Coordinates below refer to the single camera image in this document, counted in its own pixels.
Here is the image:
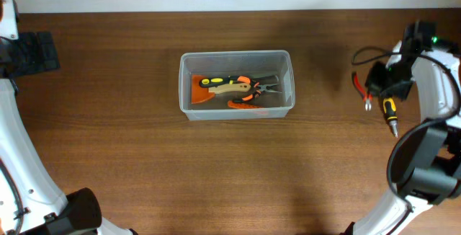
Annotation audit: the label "yellow black screwdriver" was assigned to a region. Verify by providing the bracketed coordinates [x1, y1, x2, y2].
[382, 97, 398, 138]

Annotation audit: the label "orange cutting pliers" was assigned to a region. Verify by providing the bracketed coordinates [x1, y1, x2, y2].
[352, 71, 372, 111]

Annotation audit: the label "orange long nose pliers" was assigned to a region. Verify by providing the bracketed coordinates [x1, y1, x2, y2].
[228, 76, 280, 104]

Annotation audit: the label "metal file yellow black handle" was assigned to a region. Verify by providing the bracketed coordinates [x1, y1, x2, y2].
[195, 74, 279, 88]

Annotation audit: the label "red scraper wooden handle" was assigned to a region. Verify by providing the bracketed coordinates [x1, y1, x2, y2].
[191, 75, 250, 104]

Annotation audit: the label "clear plastic container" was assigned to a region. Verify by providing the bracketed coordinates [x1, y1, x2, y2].
[179, 50, 295, 120]

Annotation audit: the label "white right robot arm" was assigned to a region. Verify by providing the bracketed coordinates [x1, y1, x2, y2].
[345, 21, 460, 234]

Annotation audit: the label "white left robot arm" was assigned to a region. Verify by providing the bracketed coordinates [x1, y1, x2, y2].
[1, 0, 135, 235]

